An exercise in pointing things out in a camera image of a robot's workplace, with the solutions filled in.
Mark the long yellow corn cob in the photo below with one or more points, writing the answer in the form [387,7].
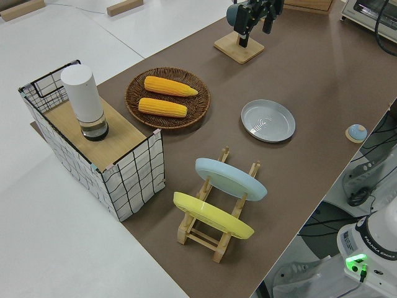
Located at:
[169,86]

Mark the wooden dish rack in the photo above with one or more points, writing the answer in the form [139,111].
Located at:
[198,236]

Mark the brown wicker tray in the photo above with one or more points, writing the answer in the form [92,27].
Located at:
[198,111]

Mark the white cylindrical humidifier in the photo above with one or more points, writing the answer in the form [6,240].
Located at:
[83,96]

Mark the light blue plate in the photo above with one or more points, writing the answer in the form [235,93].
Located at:
[229,180]

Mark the yellow plate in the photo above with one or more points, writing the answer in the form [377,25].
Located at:
[211,215]

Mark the brown table mat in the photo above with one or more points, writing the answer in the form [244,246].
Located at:
[279,186]

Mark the gray round plate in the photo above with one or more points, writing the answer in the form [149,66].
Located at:
[268,121]

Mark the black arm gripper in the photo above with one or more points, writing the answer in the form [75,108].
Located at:
[263,5]

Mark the wooden mug tree stand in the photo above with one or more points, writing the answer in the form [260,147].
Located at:
[237,52]

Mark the light wooden board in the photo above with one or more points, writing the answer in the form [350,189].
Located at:
[121,136]

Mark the long wooden block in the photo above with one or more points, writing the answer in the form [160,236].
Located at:
[18,10]

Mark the teal mug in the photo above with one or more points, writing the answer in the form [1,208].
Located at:
[231,14]

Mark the short wooden block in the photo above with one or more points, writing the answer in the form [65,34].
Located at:
[124,7]

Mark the pink binder clip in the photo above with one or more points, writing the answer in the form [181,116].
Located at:
[157,133]
[110,168]

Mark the short yellow corn cob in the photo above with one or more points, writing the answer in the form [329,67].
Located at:
[161,107]

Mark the white toaster oven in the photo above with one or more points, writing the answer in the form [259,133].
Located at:
[363,12]

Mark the wooden box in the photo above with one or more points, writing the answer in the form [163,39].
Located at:
[310,4]

